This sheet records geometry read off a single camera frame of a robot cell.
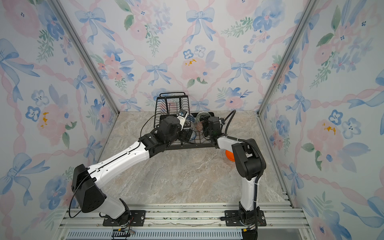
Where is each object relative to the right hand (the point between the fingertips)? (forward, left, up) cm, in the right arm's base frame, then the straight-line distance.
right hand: (200, 118), depth 98 cm
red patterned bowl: (+1, +1, -10) cm, 10 cm away
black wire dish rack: (+8, +16, +5) cm, 18 cm away
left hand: (-17, +8, +15) cm, 24 cm away
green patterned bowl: (-3, -1, +5) cm, 6 cm away
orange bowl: (-18, -19, -15) cm, 31 cm away
